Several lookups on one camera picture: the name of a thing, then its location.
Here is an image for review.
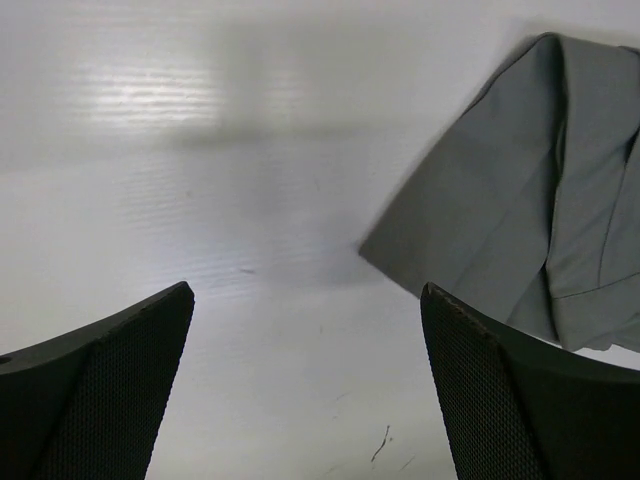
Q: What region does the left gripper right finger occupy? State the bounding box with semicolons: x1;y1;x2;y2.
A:
421;283;639;479

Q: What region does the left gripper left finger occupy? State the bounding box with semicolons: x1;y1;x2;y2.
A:
1;282;195;479

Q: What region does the grey pleated skirt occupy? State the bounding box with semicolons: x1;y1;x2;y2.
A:
360;33;639;351

